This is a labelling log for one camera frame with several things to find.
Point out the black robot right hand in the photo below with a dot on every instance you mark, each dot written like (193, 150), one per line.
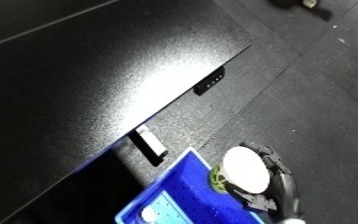
(285, 193)

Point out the paper cup with green band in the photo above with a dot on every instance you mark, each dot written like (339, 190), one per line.
(246, 170)
(149, 214)

